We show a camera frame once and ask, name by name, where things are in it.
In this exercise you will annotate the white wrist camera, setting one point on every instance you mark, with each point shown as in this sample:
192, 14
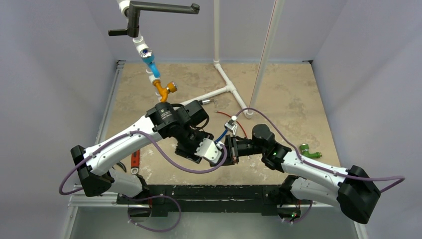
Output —
231, 125
208, 151

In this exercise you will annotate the red handled adjustable wrench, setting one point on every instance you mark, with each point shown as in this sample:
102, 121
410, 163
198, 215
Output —
135, 162

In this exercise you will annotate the orange brass valve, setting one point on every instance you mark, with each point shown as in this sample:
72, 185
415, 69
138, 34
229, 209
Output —
164, 91

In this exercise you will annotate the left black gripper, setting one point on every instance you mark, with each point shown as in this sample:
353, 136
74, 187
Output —
189, 153

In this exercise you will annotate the blue valve fitting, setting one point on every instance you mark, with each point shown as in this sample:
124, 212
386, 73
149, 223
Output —
148, 58

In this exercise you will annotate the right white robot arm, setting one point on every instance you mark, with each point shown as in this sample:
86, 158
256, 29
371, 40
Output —
351, 190

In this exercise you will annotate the blue cable lock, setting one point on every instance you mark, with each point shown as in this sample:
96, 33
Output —
209, 101

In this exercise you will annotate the black pliers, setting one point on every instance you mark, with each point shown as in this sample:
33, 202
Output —
122, 166

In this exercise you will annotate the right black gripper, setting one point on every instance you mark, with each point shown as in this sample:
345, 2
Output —
231, 149

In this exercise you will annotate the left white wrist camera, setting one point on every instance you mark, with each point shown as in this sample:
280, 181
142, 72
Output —
208, 151

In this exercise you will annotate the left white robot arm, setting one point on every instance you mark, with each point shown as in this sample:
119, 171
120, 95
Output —
94, 164

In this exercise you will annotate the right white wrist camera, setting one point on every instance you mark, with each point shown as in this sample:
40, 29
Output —
231, 125

